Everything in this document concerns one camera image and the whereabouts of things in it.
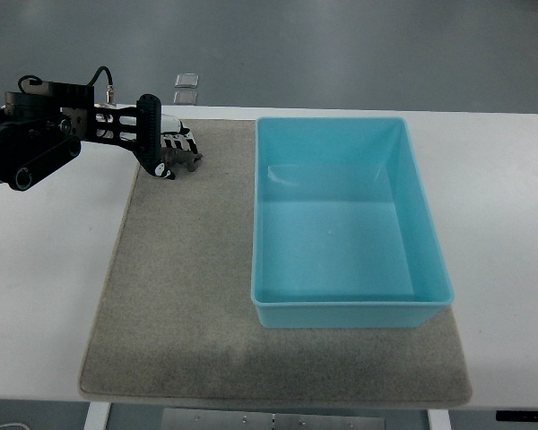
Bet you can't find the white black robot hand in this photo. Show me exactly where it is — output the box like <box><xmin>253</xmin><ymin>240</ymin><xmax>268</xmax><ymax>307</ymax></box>
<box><xmin>96</xmin><ymin>113</ymin><xmax>199</xmax><ymax>180</ymax></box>

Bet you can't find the brown hippo toy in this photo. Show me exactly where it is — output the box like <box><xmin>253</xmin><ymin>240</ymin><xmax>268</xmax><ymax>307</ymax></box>
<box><xmin>161</xmin><ymin>147</ymin><xmax>203</xmax><ymax>172</ymax></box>

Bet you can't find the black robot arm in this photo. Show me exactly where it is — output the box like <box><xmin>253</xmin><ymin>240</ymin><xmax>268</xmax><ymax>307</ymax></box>
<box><xmin>0</xmin><ymin>65</ymin><xmax>169</xmax><ymax>192</ymax></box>

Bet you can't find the blue plastic box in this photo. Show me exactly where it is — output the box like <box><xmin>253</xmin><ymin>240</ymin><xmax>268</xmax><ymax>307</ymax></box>
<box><xmin>251</xmin><ymin>117</ymin><xmax>454</xmax><ymax>329</ymax></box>

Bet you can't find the lower floor outlet plate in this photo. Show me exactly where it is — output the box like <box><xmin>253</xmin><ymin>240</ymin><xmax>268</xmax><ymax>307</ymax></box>
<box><xmin>173</xmin><ymin>90</ymin><xmax>198</xmax><ymax>106</ymax></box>

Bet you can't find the floor outlet plate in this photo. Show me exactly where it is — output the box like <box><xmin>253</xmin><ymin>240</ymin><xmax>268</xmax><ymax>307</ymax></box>
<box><xmin>175</xmin><ymin>73</ymin><xmax>199</xmax><ymax>88</ymax></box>
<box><xmin>173</xmin><ymin>90</ymin><xmax>198</xmax><ymax>106</ymax></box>

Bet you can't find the upper floor outlet plate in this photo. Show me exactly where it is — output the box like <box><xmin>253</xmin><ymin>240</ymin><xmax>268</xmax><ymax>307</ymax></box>
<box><xmin>175</xmin><ymin>73</ymin><xmax>199</xmax><ymax>88</ymax></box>

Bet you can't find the grey felt mat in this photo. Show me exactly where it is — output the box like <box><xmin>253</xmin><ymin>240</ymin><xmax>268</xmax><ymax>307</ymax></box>
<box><xmin>79</xmin><ymin>120</ymin><xmax>472</xmax><ymax>409</ymax></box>

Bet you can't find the white left table leg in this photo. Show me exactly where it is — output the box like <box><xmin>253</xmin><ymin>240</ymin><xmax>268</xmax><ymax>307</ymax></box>
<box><xmin>83</xmin><ymin>402</ymin><xmax>111</xmax><ymax>430</ymax></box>

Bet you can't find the white table leg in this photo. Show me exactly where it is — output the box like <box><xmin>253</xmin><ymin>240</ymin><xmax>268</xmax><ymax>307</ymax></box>
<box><xmin>83</xmin><ymin>402</ymin><xmax>111</xmax><ymax>430</ymax></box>
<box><xmin>427</xmin><ymin>409</ymin><xmax>452</xmax><ymax>430</ymax></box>

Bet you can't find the metal table crossbar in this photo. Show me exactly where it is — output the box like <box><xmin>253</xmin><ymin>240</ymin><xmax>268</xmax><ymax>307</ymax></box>
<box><xmin>161</xmin><ymin>408</ymin><xmax>386</xmax><ymax>430</ymax></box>

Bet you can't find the white right table leg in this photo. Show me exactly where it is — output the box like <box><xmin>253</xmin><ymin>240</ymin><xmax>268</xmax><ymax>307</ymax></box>
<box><xmin>427</xmin><ymin>409</ymin><xmax>452</xmax><ymax>430</ymax></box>

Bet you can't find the black table control panel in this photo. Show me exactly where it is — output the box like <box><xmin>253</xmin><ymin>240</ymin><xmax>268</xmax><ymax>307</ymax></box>
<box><xmin>495</xmin><ymin>410</ymin><xmax>538</xmax><ymax>423</ymax></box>

